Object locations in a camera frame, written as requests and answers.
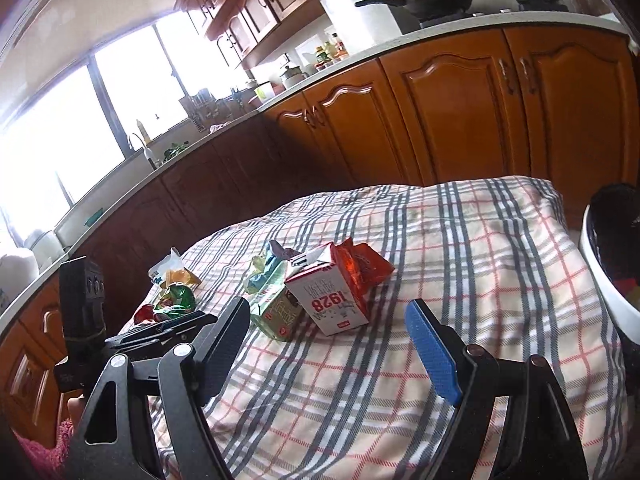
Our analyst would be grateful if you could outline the green drink carton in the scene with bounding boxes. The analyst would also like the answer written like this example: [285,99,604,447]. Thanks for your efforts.
[249,286,307,344]

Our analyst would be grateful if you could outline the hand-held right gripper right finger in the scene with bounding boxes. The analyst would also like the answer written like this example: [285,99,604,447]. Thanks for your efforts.
[405,299,591,480]

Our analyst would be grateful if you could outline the gas stove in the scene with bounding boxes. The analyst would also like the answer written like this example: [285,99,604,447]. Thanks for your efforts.
[416,2,572,30]

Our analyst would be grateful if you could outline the cluster of condiment bottles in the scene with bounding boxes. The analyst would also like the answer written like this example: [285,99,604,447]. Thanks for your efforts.
[312,33,350,74]

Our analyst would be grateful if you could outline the white red milk carton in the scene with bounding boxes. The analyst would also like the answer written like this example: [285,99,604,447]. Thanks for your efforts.
[283,242,372,337]

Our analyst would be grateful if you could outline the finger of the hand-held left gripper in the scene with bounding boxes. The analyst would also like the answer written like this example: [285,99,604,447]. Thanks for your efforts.
[120,311,219,342]
[105,332,202,360]

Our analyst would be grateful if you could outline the person's left forearm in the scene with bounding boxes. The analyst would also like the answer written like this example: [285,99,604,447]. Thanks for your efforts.
[14,395,85,480]

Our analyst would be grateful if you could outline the plaid tablecloth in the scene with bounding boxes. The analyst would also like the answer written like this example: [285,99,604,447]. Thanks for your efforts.
[117,175,631,480]

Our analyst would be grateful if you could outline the white rice cooker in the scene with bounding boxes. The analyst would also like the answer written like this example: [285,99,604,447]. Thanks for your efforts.
[0,229,42,306]

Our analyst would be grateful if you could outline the crushed green can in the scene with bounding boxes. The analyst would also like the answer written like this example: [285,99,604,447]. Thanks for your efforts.
[152,282,199,324]

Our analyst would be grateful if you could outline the wooden upper cabinets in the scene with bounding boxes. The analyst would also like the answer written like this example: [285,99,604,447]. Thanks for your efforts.
[172,0,335,71]

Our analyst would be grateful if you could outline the white kitchen countertop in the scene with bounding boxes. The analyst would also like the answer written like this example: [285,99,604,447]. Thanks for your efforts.
[0,10,628,333]

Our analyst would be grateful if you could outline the white yellow snack packet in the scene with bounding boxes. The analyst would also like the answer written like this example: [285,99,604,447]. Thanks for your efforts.
[148,247,202,289]

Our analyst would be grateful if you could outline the wooden cabinets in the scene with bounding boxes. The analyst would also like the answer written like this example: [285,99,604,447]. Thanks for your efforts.
[172,0,335,71]
[0,26,633,451]

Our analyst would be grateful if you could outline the blue green snack packet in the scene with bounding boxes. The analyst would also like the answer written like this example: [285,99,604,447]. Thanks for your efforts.
[243,239,293,297]

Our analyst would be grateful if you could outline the kitchen window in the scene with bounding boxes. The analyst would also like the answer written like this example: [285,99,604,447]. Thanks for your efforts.
[0,19,251,241]

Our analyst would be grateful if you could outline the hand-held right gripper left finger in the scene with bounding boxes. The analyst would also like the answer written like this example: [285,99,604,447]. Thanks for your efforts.
[65,298,251,480]

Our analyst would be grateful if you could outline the sink faucet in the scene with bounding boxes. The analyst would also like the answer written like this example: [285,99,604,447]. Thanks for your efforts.
[127,132,157,169]

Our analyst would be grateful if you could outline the wooden lower cabinets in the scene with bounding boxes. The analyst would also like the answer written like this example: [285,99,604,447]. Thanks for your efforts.
[0,26,633,451]

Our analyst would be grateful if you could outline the red foil packet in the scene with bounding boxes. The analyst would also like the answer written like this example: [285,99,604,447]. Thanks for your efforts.
[332,239,396,297]

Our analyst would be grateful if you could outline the white kettle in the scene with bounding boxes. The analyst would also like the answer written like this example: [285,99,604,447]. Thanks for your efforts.
[279,64,307,90]

